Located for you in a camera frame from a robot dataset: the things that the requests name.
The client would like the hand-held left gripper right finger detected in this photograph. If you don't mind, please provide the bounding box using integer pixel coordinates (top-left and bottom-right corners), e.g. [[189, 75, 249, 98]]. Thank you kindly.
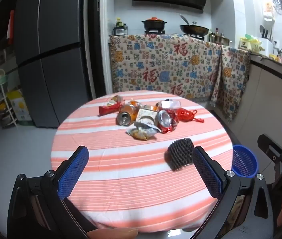
[[192, 146, 275, 239]]

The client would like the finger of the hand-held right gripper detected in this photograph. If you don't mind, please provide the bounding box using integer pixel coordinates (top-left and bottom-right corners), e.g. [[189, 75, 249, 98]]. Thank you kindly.
[[257, 134, 282, 172]]

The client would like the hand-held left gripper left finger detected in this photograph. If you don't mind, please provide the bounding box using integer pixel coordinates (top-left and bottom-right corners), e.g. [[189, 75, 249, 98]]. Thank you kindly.
[[7, 146, 99, 239]]

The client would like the blue plastic basket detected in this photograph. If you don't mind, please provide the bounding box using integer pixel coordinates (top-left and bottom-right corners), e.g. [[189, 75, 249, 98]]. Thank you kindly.
[[231, 144, 258, 178]]

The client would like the black spiky foam piece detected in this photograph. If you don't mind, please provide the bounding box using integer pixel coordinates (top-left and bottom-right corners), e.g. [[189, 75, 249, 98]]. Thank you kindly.
[[167, 138, 195, 171]]

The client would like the red plastic bag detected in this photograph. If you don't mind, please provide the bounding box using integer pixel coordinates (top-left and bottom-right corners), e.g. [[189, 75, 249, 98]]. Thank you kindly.
[[175, 108, 204, 124]]

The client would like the crushed red can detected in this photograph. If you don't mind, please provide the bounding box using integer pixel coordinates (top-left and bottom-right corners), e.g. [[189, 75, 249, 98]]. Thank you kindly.
[[157, 109, 179, 134]]

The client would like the orange drink can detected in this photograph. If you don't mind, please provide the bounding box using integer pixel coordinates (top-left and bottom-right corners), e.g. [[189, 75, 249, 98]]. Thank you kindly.
[[117, 104, 138, 126]]

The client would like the silver snack bag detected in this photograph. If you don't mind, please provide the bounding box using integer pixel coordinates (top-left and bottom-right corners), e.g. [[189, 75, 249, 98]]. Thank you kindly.
[[127, 120, 162, 140]]

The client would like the cream patterned carton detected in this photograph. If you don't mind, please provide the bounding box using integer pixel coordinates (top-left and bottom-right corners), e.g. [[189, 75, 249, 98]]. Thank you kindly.
[[135, 108, 157, 123]]

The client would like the person's left hand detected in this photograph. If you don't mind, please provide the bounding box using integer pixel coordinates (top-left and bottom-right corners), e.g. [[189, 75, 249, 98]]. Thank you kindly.
[[86, 227, 139, 239]]

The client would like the white kitchen cabinet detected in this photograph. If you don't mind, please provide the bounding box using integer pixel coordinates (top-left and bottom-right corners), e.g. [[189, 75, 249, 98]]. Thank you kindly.
[[228, 52, 282, 152]]

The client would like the round striped tablecloth table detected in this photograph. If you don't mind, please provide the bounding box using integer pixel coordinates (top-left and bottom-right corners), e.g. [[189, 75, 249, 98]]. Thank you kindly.
[[51, 91, 234, 233]]

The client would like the red snack wrapper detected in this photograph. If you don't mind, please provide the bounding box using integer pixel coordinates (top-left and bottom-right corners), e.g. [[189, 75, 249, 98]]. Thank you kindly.
[[98, 103, 122, 117]]

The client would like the clear plastic box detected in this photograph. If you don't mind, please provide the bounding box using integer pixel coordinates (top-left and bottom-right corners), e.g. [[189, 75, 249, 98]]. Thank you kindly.
[[161, 100, 183, 110]]

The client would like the yellow cardboard box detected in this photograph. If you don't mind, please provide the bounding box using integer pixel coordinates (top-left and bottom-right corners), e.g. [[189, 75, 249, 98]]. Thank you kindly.
[[7, 90, 33, 126]]

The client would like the orange striped packet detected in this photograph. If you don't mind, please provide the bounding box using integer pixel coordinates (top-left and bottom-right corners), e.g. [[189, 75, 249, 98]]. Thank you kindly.
[[127, 99, 142, 108]]

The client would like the white knife block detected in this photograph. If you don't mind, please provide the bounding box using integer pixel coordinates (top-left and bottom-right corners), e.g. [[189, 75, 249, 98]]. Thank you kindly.
[[259, 25, 274, 52]]

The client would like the yellow green container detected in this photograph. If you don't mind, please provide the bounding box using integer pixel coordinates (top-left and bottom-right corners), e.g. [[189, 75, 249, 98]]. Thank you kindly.
[[239, 35, 260, 52]]

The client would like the steel pot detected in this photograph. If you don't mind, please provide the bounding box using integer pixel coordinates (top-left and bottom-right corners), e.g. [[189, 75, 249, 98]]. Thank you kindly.
[[214, 33, 231, 46]]

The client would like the large printed cloth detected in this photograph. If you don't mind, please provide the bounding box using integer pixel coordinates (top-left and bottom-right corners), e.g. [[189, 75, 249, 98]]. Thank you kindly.
[[109, 34, 225, 100]]

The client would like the grey refrigerator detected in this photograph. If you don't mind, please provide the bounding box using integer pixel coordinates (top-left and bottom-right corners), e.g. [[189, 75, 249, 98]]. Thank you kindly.
[[14, 0, 93, 129]]

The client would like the black wok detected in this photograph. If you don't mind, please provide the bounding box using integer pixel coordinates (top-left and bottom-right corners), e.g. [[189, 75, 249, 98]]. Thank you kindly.
[[179, 21, 210, 37]]

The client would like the black pot orange lid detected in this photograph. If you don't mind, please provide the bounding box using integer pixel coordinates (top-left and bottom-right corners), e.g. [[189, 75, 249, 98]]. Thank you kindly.
[[141, 17, 168, 32]]

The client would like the white wire rack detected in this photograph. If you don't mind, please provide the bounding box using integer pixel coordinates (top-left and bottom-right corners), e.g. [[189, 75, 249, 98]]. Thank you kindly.
[[0, 70, 19, 129]]

